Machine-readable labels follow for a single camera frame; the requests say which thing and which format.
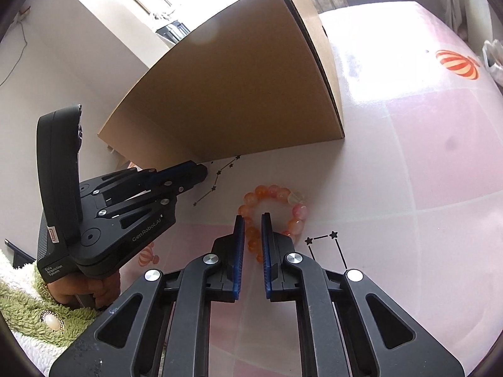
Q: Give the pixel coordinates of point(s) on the white power strip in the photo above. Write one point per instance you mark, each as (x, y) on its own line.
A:
(23, 13)

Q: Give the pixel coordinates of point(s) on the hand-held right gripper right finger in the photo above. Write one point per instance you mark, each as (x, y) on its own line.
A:
(267, 267)

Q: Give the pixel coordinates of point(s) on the large brown cardboard box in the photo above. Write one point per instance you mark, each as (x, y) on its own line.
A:
(243, 86)

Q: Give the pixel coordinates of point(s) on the person's left hand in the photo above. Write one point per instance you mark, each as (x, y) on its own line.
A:
(106, 288)

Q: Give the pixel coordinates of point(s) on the black rack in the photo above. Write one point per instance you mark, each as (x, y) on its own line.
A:
(177, 33)

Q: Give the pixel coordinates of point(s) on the dark flat object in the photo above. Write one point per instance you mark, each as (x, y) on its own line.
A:
(17, 253)

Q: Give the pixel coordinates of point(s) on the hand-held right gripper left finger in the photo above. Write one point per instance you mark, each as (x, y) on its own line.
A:
(239, 267)

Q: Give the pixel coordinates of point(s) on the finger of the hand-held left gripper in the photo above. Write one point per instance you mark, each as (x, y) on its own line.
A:
(169, 192)
(177, 172)

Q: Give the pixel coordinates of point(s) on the white plastic bag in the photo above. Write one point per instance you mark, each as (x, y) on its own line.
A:
(493, 61)

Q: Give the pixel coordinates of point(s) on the grey curtain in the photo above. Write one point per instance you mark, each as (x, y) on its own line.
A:
(448, 0)

